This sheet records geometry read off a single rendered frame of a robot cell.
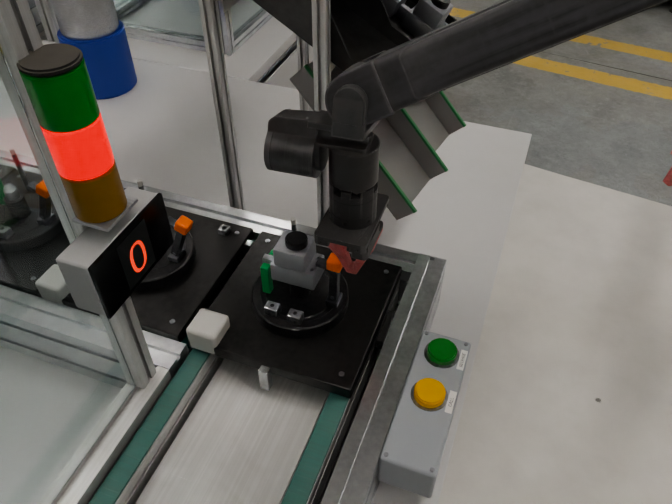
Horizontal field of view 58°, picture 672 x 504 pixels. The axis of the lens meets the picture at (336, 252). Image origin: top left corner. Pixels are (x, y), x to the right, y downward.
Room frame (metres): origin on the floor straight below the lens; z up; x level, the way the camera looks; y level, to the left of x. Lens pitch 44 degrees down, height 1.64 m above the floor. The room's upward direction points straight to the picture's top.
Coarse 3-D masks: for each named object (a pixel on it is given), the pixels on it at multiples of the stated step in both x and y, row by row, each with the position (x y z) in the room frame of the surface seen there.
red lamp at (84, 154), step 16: (96, 128) 0.45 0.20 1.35; (48, 144) 0.44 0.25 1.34; (64, 144) 0.43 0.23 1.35; (80, 144) 0.44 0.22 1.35; (96, 144) 0.45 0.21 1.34; (64, 160) 0.43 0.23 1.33; (80, 160) 0.43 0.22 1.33; (96, 160) 0.44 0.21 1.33; (112, 160) 0.46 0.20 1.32; (64, 176) 0.44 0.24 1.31; (80, 176) 0.43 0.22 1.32; (96, 176) 0.44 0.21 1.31
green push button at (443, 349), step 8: (432, 344) 0.51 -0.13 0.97; (440, 344) 0.51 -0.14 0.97; (448, 344) 0.51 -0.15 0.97; (432, 352) 0.50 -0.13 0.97; (440, 352) 0.50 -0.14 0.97; (448, 352) 0.50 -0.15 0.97; (456, 352) 0.50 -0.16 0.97; (432, 360) 0.49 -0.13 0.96; (440, 360) 0.49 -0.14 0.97; (448, 360) 0.49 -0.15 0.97
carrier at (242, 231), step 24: (168, 216) 0.78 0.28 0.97; (192, 216) 0.78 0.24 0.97; (192, 240) 0.70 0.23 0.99; (216, 240) 0.72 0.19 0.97; (240, 240) 0.72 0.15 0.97; (168, 264) 0.65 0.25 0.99; (192, 264) 0.67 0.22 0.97; (216, 264) 0.67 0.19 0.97; (144, 288) 0.61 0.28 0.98; (168, 288) 0.62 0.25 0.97; (192, 288) 0.62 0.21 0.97; (216, 288) 0.63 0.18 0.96; (144, 312) 0.57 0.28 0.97; (168, 312) 0.57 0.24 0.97; (192, 312) 0.57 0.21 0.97; (168, 336) 0.54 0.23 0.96
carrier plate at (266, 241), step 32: (256, 256) 0.69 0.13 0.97; (224, 288) 0.62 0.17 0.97; (352, 288) 0.62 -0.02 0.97; (384, 288) 0.62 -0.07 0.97; (256, 320) 0.56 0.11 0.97; (352, 320) 0.56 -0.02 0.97; (224, 352) 0.50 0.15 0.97; (256, 352) 0.50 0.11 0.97; (288, 352) 0.50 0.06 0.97; (320, 352) 0.50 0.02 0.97; (352, 352) 0.50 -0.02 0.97; (320, 384) 0.46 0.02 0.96; (352, 384) 0.45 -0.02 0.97
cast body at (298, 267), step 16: (288, 240) 0.59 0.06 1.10; (304, 240) 0.59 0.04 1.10; (272, 256) 0.61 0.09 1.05; (288, 256) 0.58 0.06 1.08; (304, 256) 0.57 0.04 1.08; (320, 256) 0.60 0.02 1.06; (272, 272) 0.58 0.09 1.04; (288, 272) 0.58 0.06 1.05; (304, 272) 0.57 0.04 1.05; (320, 272) 0.59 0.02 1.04
